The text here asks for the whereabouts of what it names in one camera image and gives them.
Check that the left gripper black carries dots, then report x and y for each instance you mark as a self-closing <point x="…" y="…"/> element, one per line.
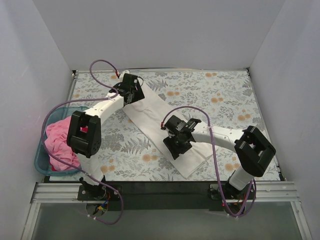
<point x="136" y="92"/>

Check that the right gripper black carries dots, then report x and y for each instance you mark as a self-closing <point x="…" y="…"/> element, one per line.
<point x="176" y="149"/>

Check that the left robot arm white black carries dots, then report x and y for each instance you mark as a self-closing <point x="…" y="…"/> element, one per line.
<point x="85" y="129"/>

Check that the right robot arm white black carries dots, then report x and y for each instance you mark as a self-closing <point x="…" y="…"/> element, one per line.
<point x="253" y="149"/>

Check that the floral table cloth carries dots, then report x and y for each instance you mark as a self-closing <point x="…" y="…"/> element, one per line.
<point x="226" y="96"/>

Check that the pink t shirt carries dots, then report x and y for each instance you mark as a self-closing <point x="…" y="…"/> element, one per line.
<point x="56" y="141"/>

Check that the teal plastic basket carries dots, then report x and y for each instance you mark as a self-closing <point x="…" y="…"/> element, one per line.
<point x="42" y="160"/>

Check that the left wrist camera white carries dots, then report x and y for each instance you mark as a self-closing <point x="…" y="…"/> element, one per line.
<point x="120" y="75"/>

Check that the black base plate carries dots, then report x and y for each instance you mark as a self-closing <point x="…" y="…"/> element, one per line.
<point x="162" y="195"/>

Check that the aluminium frame rail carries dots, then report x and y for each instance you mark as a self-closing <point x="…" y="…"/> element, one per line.
<point x="262" y="191"/>

